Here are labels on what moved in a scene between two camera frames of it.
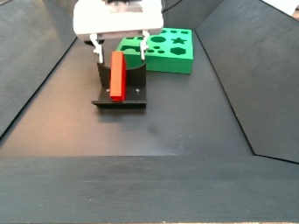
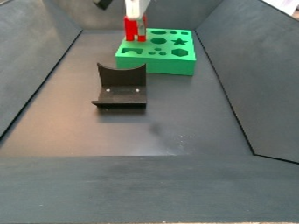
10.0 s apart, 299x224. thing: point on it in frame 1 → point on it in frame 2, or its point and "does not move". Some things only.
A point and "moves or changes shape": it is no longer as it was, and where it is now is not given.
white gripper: (97, 17) → (135, 10)
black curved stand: (135, 98) does not move
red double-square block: (117, 76) moves or changes shape
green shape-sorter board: (169, 52) does not move
